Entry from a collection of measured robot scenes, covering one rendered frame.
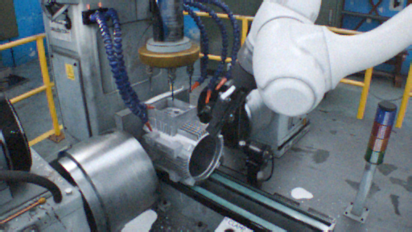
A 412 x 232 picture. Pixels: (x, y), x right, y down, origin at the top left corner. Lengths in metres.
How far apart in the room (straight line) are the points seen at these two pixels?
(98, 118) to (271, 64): 0.74
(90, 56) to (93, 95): 0.13
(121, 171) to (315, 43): 0.52
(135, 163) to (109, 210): 0.13
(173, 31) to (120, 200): 0.47
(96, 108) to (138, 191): 0.37
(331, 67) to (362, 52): 0.06
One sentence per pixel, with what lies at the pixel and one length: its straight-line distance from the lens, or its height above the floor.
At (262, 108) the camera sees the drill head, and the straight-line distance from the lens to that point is 1.18.
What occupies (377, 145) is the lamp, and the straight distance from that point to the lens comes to 1.03.
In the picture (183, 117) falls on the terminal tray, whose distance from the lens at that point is 0.99.
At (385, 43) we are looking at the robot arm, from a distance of 0.53.
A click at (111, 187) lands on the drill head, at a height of 1.11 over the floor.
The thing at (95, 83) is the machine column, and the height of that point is 1.23.
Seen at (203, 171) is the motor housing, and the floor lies 0.94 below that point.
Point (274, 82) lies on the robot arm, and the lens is 0.45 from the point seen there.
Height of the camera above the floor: 1.57
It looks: 26 degrees down
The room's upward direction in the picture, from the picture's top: straight up
